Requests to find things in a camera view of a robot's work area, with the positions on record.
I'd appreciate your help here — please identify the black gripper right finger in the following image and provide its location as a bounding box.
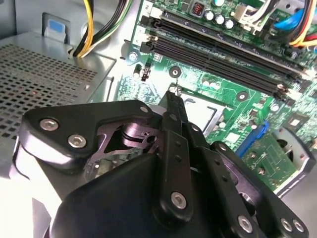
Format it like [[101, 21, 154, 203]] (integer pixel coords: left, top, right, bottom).
[[177, 95, 310, 238]]

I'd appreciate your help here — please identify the silver CPU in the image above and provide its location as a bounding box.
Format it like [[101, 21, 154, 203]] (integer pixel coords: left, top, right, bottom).
[[182, 99, 220, 132]]

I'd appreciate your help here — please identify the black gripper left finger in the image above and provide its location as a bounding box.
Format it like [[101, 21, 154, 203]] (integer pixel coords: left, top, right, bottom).
[[17, 90, 195, 221]]

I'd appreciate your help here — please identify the metal socket cover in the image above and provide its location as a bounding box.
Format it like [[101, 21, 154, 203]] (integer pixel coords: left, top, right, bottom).
[[163, 83, 235, 136]]

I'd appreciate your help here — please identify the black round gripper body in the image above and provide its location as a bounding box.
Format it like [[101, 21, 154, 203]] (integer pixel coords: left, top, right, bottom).
[[51, 153, 236, 238]]

